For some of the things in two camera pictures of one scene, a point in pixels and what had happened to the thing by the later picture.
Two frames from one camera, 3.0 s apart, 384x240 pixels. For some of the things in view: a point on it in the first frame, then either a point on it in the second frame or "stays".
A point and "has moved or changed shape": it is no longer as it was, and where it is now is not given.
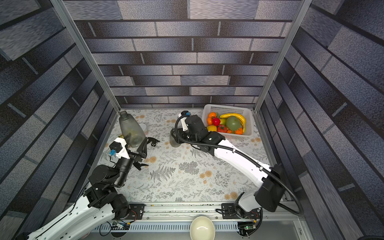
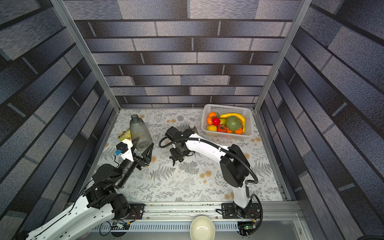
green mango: [233, 123] stays
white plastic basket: [223, 109] stays
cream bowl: [202, 228] stays
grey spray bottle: [132, 132] has moved or changed shape
